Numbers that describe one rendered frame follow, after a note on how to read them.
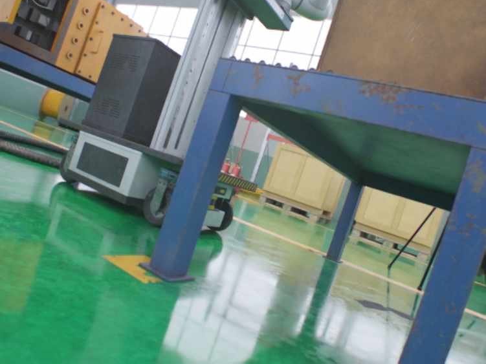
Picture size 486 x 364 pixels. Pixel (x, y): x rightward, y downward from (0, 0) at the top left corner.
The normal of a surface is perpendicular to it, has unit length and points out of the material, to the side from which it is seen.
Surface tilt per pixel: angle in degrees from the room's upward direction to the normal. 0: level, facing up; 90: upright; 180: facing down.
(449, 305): 90
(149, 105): 90
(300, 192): 90
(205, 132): 90
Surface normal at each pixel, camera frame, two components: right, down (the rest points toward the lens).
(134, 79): -0.48, -0.17
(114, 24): 0.82, 0.28
